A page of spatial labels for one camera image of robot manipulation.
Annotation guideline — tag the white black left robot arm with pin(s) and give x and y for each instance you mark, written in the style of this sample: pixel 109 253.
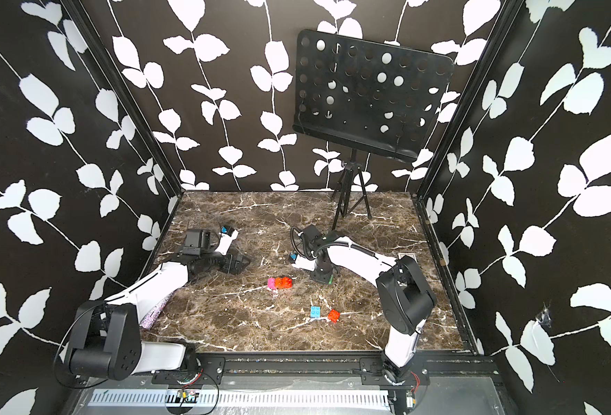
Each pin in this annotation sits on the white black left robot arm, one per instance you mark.
pixel 104 342

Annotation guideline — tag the red lego brick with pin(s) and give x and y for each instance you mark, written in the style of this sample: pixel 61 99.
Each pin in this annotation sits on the red lego brick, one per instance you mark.
pixel 333 316

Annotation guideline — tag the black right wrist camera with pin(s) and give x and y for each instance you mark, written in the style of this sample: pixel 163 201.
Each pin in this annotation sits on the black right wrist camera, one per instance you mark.
pixel 314 242

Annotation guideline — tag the blue lego brick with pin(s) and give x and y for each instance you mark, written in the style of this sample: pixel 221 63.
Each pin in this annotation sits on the blue lego brick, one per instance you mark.
pixel 315 312

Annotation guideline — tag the black music stand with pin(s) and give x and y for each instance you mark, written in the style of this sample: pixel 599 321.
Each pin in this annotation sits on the black music stand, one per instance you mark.
pixel 372 97

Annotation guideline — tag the orange lego brick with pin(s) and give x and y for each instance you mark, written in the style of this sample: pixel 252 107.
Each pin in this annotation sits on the orange lego brick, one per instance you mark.
pixel 283 283

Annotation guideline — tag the black mounting rail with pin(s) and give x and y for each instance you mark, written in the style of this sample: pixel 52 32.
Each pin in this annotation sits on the black mounting rail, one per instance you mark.
pixel 372 367

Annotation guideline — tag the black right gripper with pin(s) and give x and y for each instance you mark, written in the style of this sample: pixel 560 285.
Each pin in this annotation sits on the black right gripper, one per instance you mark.
pixel 318 277

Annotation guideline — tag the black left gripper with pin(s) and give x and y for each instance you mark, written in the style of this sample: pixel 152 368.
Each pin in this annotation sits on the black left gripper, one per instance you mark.
pixel 237 267

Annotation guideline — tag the white perforated cable duct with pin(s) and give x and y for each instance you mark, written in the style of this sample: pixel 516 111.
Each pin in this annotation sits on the white perforated cable duct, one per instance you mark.
pixel 168 398

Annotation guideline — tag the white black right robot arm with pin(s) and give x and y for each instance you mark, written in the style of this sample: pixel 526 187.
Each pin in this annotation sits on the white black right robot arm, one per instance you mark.
pixel 406 297

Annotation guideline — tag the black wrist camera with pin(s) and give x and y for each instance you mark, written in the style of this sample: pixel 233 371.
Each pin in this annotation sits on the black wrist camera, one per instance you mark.
pixel 196 242
pixel 314 242

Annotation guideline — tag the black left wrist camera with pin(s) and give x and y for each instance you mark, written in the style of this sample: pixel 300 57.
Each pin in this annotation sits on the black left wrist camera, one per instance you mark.
pixel 196 242

